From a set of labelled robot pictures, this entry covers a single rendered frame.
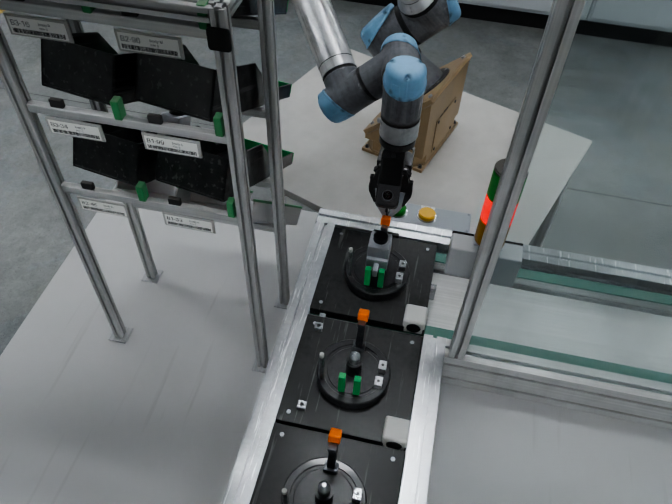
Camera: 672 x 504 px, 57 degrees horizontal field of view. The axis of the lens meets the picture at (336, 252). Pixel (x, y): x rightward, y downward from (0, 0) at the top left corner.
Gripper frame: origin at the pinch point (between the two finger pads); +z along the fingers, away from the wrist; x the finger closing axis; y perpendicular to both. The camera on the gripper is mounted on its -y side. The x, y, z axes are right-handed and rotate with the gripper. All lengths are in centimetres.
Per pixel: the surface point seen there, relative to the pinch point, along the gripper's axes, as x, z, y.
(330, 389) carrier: 3.4, 7.3, -39.7
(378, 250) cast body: 0.0, -1.6, -11.9
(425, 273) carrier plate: -10.4, 9.2, -6.4
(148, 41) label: 29, -54, -31
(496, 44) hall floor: -34, 106, 268
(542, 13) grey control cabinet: -59, 95, 293
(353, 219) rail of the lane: 8.3, 10.2, 6.9
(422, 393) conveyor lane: -13.4, 10.3, -34.9
